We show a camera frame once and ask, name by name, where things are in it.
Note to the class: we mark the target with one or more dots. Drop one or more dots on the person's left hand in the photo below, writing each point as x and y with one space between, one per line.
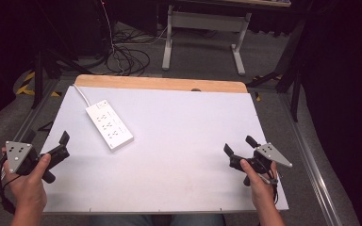
28 191

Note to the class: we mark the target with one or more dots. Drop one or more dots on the black metal stand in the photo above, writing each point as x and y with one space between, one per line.
38 75
292 72

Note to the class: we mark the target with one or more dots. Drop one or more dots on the aluminium floor rail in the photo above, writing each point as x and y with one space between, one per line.
15 138
311 163

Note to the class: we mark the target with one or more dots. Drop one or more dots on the white board work surface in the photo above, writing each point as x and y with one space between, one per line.
176 150

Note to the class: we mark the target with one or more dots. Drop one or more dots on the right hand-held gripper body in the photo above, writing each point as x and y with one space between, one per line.
271 153

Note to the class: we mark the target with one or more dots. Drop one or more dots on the yellow black floor tape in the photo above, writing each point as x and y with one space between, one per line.
25 89

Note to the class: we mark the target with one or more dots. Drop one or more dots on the white metal desk frame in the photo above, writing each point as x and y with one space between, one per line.
207 20

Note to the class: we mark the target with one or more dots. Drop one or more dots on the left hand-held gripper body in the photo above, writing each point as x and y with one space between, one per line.
19 155

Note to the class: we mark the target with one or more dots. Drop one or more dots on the white power strip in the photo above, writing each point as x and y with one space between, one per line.
110 125

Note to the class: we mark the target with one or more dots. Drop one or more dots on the person's right hand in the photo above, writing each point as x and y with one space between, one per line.
262 191

